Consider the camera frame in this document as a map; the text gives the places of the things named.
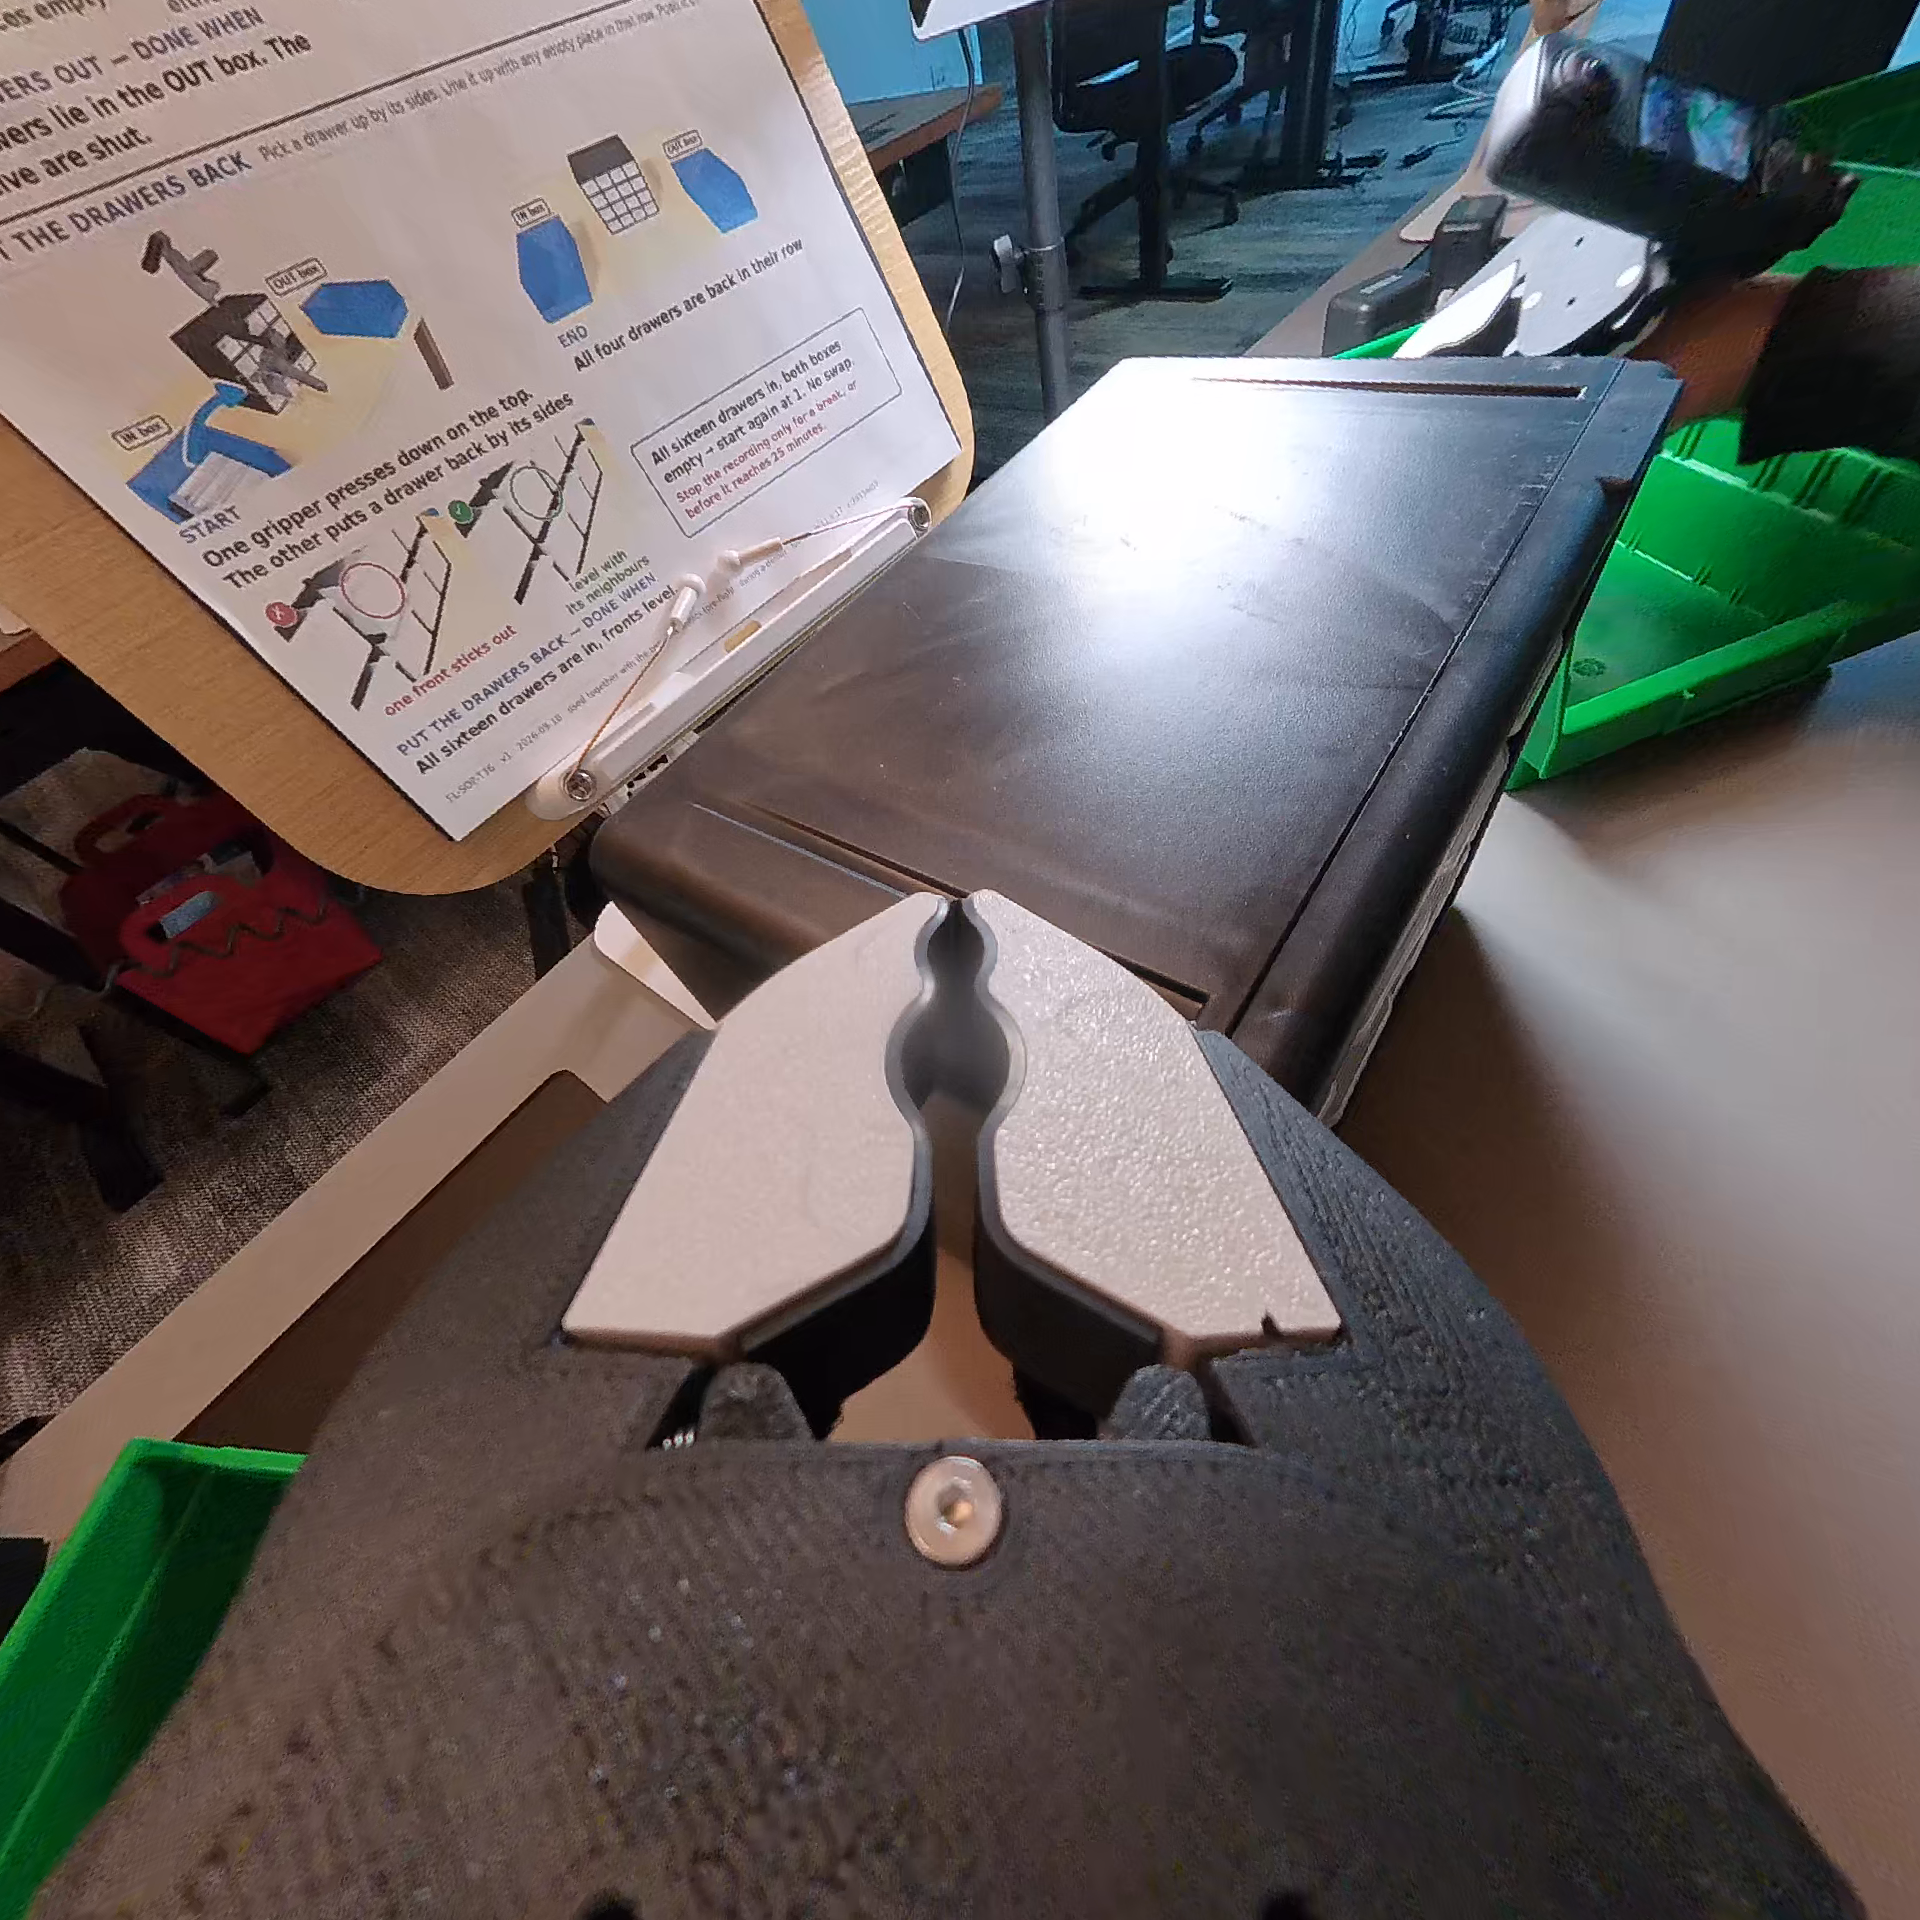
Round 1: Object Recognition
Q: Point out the printed instruction sheet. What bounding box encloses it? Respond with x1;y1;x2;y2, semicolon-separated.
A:
0;0;963;842

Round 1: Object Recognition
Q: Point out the black box device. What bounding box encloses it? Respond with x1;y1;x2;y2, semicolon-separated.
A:
1323;193;1509;358

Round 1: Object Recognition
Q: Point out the black drawer cabinet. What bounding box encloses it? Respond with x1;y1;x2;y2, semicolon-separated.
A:
587;355;1682;1126

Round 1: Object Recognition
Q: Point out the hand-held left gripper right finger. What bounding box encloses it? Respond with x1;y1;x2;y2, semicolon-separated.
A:
960;888;1343;1421

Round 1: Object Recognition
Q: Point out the white desk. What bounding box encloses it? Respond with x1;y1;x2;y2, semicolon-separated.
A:
0;628;1920;1920

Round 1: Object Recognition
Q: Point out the green plastic bin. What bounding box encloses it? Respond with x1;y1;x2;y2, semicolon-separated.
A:
0;1436;307;1846
1330;65;1920;792

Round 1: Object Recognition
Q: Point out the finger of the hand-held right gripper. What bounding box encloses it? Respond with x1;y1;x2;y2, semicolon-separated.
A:
1502;222;1676;362
1390;275;1520;362

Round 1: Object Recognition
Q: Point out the wooden background desk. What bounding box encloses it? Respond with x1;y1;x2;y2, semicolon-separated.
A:
845;83;1003;186

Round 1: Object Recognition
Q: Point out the black office chair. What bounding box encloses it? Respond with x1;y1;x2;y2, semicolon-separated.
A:
1047;0;1253;152

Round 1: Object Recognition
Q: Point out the red bag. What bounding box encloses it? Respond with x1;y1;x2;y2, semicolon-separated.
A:
60;792;383;1055

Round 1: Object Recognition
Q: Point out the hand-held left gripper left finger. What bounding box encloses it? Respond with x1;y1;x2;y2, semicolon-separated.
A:
562;895;953;1421

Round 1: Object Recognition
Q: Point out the person's right forearm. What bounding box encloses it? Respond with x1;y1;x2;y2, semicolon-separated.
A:
1736;263;1920;472

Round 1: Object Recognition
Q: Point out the person's right hand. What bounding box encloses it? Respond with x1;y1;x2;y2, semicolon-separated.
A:
1647;275;1809;438

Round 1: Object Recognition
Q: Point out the instruction sheet on clipboard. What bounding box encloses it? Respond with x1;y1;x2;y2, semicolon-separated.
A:
0;0;977;895

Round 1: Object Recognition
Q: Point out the grey metal desk leg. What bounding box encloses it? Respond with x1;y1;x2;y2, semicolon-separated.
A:
989;0;1086;393

